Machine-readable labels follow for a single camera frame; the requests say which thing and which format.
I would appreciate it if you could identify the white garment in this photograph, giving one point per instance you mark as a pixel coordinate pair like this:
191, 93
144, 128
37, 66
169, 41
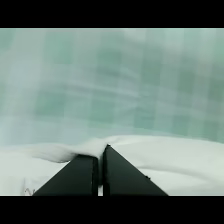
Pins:
186, 163

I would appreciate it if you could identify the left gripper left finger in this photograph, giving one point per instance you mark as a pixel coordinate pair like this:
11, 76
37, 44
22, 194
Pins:
76, 178

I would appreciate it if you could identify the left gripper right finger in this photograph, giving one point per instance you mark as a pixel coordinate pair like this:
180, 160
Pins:
126, 178

